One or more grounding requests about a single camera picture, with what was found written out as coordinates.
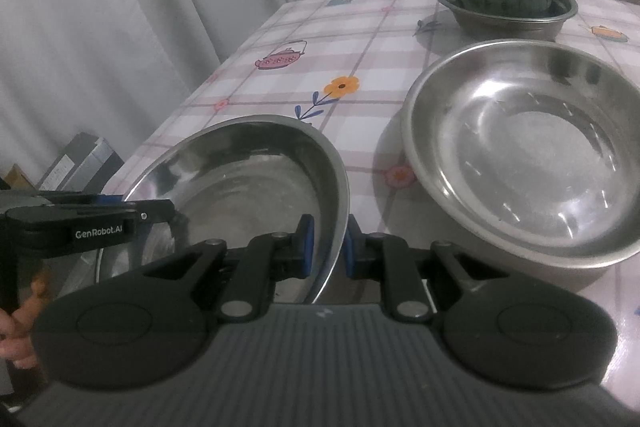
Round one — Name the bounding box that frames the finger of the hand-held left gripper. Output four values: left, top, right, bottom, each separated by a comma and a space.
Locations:
100, 194, 190, 238

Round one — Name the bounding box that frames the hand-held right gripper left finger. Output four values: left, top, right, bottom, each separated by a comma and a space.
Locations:
142, 213, 317, 320

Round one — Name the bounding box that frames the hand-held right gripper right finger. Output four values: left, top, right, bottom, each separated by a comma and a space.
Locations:
345, 213, 506, 323

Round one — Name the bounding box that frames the medium stainless steel plate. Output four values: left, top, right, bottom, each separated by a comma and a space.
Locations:
95, 114, 351, 305

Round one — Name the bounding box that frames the person's left hand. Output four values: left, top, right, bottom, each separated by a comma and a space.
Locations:
0, 273, 52, 369

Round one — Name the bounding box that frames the brown cardboard box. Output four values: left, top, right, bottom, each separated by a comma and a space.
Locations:
5, 164, 41, 190

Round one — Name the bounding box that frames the grey box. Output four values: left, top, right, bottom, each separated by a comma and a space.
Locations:
37, 132, 125, 194

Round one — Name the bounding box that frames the large steel basin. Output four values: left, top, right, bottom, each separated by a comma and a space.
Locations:
401, 38, 640, 268

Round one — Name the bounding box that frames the white curtain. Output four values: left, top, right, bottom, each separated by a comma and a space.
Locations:
0, 0, 333, 188

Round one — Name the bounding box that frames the pink checked plastic tablecloth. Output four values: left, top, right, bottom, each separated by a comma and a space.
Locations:
95, 0, 640, 358

